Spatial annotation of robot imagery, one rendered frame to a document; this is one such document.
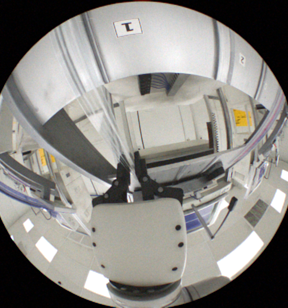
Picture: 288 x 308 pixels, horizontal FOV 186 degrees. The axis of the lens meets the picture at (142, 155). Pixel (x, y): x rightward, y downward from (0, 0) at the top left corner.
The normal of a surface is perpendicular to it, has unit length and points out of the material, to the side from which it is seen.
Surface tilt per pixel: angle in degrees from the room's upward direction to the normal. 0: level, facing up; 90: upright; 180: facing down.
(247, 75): 42
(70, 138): 90
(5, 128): 90
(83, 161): 90
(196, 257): 180
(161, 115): 90
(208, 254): 180
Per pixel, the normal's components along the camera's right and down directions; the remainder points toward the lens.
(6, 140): 0.98, -0.18
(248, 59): 0.13, 0.84
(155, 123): -0.03, 0.20
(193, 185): -0.15, -0.51
